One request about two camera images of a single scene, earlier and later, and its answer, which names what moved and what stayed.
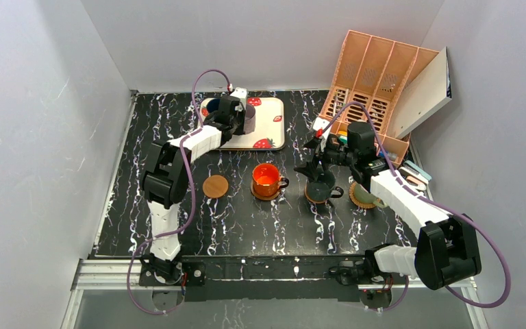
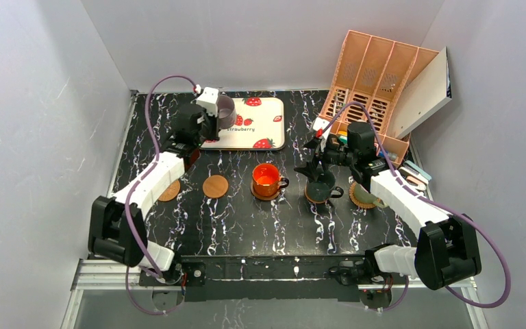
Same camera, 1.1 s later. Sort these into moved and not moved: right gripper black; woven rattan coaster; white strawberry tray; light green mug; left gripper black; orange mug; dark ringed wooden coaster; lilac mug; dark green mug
Moved: left gripper black; white strawberry tray; lilac mug
Not moved: dark green mug; dark ringed wooden coaster; orange mug; right gripper black; woven rattan coaster; light green mug
